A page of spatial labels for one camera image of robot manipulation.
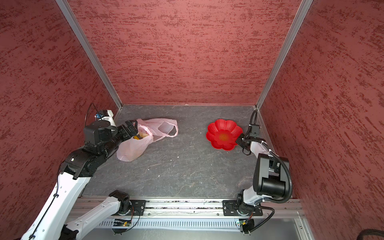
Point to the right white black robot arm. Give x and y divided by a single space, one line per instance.
272 181

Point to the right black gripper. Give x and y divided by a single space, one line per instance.
238 141

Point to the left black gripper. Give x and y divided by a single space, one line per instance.
134 130

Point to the red flower-shaped bowl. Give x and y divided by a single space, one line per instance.
222 134

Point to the left aluminium corner post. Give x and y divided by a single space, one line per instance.
78 31

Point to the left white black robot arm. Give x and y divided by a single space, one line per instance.
101 141

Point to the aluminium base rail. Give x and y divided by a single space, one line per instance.
208 208

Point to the yellow fake banana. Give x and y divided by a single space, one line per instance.
139 137

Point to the white slotted cable duct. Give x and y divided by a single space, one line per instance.
198 224

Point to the pink plastic bag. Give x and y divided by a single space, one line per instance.
150 131

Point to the aluminium corner post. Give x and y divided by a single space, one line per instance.
78 31
290 37

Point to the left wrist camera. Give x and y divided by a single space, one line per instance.
105 115

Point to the right aluminium corner post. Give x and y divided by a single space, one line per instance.
290 37

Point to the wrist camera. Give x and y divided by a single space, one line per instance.
254 131
105 115

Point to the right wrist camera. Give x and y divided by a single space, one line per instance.
254 131

